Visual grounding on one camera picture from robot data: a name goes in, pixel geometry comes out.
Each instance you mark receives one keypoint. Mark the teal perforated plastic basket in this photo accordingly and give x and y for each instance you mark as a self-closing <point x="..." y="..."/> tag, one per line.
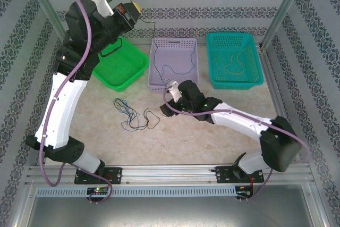
<point x="249" y="78"/>

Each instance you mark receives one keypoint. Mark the aluminium table edge rail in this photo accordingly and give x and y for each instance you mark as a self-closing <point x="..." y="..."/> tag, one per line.
<point x="138" y="42"/>
<point x="273" y="91"/>

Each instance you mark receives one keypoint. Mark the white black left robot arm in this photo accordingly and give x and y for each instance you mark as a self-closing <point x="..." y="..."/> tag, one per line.
<point x="61" y="110"/>

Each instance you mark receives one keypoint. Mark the small green circuit board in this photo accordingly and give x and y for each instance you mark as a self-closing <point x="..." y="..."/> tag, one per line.
<point x="97" y="190"/>
<point x="244" y="193"/>

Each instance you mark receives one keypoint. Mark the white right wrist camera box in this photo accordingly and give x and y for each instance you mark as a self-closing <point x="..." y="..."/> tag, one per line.
<point x="174" y="88"/>

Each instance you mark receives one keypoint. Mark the purple perforated plastic tray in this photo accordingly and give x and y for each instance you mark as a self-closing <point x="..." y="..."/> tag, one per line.
<point x="180" y="57"/>

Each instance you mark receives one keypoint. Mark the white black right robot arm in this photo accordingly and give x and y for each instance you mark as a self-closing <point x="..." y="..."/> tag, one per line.
<point x="239" y="120"/>

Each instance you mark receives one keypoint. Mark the green perforated plastic basket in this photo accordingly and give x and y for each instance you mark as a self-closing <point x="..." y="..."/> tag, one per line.
<point x="125" y="65"/>

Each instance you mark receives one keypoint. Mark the aluminium mounting rail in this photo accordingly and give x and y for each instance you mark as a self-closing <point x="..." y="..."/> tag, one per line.
<point x="164" y="173"/>

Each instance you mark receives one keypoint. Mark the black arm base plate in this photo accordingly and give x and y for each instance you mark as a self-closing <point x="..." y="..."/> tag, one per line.
<point x="114" y="175"/>
<point x="223" y="175"/>

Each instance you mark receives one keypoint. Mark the grey metal sheet panel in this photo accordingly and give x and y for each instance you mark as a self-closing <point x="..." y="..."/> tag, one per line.
<point x="170" y="211"/>

